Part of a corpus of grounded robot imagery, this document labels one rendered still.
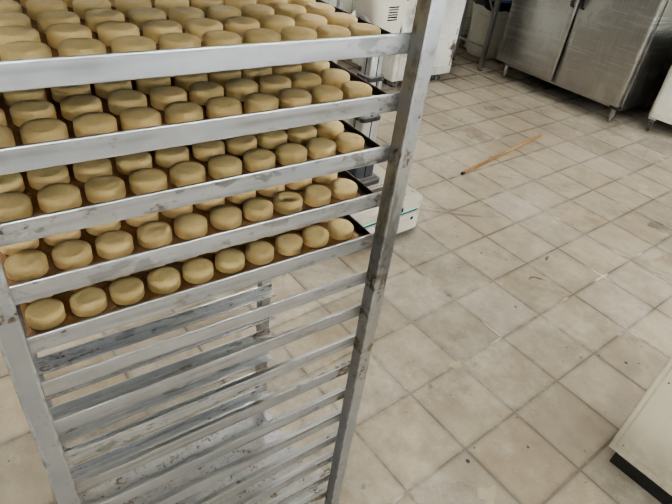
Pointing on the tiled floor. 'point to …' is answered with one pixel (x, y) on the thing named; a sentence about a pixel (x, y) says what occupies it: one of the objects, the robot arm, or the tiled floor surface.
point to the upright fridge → (592, 47)
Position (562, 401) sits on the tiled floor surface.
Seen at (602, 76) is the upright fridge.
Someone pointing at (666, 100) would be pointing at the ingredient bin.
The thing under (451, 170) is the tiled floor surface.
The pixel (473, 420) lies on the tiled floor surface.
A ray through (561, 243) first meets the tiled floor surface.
